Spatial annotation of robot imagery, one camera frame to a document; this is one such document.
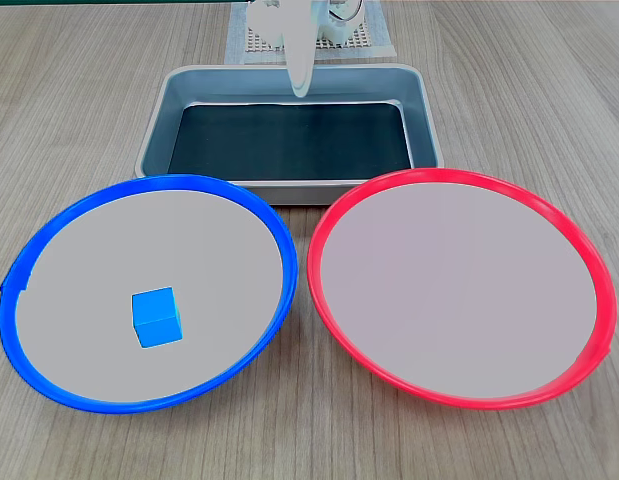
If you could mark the blue cube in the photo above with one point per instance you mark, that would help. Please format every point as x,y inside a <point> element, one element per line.
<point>157,317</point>

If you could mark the black tray mat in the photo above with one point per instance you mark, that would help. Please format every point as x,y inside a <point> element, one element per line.
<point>289,145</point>

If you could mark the steel tray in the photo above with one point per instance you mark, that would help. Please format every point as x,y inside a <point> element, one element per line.
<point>164,130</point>

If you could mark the white plate with blue rim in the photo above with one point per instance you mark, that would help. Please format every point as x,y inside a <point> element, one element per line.
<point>199,250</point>

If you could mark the white plate with red rim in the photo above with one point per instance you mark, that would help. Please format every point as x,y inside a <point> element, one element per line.
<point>459,295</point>

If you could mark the pale perforated base plate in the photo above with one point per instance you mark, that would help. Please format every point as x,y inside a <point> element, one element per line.
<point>358,41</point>

